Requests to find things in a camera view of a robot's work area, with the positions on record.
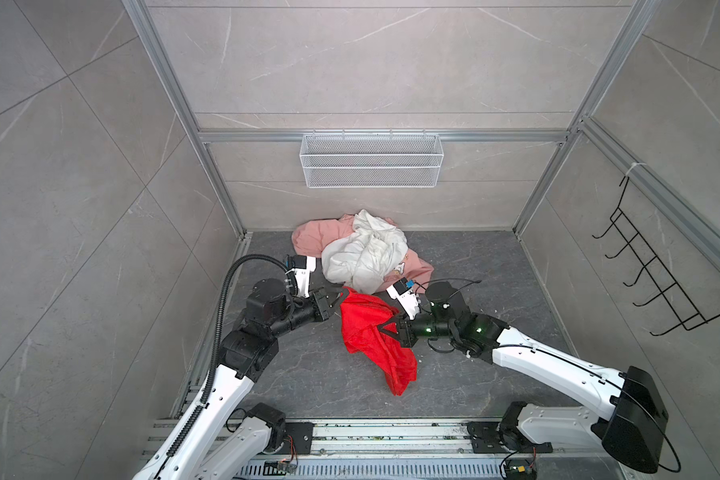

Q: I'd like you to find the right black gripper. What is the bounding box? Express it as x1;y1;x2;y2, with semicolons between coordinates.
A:
376;306;458;349

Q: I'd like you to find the red cloth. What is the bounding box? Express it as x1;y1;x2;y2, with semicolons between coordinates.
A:
340;287;418;396

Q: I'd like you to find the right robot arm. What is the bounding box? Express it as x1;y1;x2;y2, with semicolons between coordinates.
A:
378;279;671;474

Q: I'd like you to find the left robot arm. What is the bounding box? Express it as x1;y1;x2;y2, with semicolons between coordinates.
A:
134;279;337;479

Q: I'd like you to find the white cloth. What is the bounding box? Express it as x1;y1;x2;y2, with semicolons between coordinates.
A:
321;210;408;294

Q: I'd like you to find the pink cloth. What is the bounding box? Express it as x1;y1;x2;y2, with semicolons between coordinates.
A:
292;214;434;293

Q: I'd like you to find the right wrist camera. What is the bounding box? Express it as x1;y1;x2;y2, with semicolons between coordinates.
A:
387;277;420;320

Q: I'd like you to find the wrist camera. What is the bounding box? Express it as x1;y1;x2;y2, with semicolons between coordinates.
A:
387;277;420;320
285;255;317;298

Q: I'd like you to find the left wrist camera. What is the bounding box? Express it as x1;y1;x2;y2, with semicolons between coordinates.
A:
285;255;317;298

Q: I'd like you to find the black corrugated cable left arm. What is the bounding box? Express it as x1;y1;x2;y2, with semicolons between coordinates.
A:
199;253;289;406

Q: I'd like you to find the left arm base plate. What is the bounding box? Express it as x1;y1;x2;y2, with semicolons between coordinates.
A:
276;421;315;456

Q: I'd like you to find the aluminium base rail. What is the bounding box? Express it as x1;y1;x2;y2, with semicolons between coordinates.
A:
236;418;640;479

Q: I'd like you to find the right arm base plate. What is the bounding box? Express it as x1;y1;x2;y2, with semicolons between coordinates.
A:
467;421;553;454

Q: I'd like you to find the white wire mesh basket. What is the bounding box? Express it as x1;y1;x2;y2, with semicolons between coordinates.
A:
299;133;444;189

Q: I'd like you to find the aluminium frame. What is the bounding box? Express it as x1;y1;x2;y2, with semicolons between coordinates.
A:
124;1;720;272

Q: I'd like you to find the black wire hook rack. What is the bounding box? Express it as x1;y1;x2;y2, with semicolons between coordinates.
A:
591;175;720;338

